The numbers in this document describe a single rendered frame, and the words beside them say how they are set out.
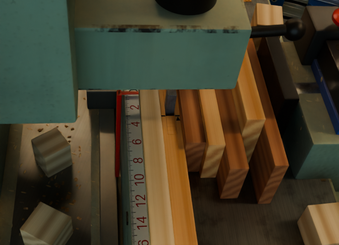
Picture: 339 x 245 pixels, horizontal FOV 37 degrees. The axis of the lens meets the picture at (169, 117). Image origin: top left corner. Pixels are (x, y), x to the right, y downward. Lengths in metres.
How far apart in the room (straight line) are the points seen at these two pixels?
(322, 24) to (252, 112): 0.12
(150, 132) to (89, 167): 0.17
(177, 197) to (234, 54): 0.13
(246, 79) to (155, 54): 0.12
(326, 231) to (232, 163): 0.10
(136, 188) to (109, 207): 0.16
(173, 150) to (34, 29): 0.19
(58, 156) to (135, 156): 0.17
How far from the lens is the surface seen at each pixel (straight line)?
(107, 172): 0.60
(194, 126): 0.47
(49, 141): 0.59
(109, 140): 0.62
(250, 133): 0.47
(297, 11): 1.16
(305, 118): 0.49
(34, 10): 0.32
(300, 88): 0.52
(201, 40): 0.39
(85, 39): 0.38
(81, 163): 0.62
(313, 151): 0.49
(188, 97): 0.49
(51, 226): 0.54
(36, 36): 0.34
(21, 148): 0.64
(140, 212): 0.41
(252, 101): 0.47
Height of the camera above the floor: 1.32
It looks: 51 degrees down
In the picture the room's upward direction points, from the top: 9 degrees clockwise
